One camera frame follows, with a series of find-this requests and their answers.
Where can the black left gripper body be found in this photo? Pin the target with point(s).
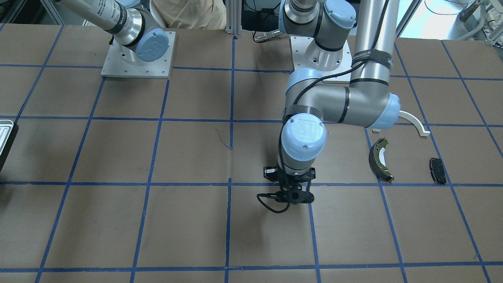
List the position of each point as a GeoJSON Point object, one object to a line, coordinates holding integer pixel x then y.
{"type": "Point", "coordinates": [269, 173]}

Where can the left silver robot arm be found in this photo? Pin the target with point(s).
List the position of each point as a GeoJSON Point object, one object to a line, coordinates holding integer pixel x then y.
{"type": "Point", "coordinates": [347, 84]}

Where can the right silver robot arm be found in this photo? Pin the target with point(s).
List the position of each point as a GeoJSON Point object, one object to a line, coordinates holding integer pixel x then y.
{"type": "Point", "coordinates": [130, 24]}

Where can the silver metal tray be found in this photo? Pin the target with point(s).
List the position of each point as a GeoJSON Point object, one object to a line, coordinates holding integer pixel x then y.
{"type": "Point", "coordinates": [6, 129]}

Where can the green brake shoe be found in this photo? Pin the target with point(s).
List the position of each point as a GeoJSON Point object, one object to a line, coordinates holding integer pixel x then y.
{"type": "Point", "coordinates": [377, 160]}

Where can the white curved plastic part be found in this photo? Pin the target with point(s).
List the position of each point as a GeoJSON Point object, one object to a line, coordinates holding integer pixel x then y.
{"type": "Point", "coordinates": [422, 131]}

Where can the black brake pad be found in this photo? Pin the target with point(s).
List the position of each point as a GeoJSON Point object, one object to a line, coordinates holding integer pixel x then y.
{"type": "Point", "coordinates": [437, 171]}

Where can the person in beige shirt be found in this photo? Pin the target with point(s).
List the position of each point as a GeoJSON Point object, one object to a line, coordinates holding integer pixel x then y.
{"type": "Point", "coordinates": [192, 14]}

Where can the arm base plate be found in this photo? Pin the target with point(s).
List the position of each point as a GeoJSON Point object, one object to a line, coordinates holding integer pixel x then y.
{"type": "Point", "coordinates": [312, 62]}
{"type": "Point", "coordinates": [121, 62]}

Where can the aluminium frame post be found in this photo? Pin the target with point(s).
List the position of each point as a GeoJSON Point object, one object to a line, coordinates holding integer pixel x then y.
{"type": "Point", "coordinates": [233, 17]}

